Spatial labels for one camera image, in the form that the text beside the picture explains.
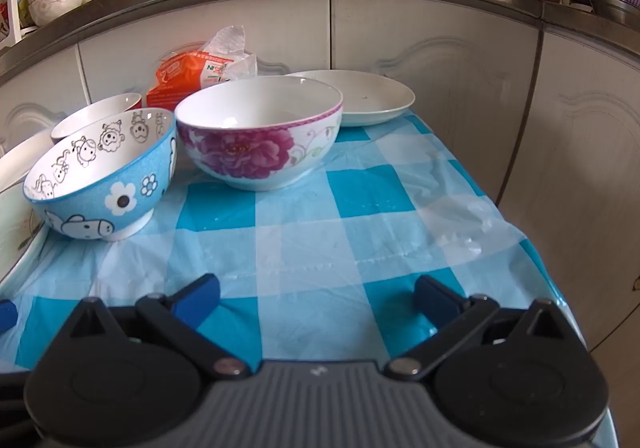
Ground plain white plate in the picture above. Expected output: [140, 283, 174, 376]
[285, 70, 416, 128]

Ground steel basin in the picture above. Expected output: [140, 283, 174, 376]
[585, 0, 640, 28]

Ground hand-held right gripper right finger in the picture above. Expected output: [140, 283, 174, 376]
[382, 275, 576, 380]

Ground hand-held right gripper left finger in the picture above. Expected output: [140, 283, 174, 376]
[65, 273, 252, 381]

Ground blue cartoon bowl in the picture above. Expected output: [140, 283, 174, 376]
[22, 107, 179, 242]

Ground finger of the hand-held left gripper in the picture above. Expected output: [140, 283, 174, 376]
[0, 300, 18, 332]

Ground red and white bowl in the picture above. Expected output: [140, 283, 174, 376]
[50, 92, 144, 145]

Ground white plate with grey flowers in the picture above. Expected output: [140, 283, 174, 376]
[0, 128, 56, 285]

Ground white utensil holder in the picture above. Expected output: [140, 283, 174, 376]
[0, 0, 24, 52]

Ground blue checked tablecloth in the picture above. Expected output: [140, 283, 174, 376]
[0, 108, 590, 379]

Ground orange tissue pack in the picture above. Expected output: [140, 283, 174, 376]
[146, 24, 259, 112]

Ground pink floral bowl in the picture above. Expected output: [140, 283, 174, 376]
[174, 76, 344, 192]

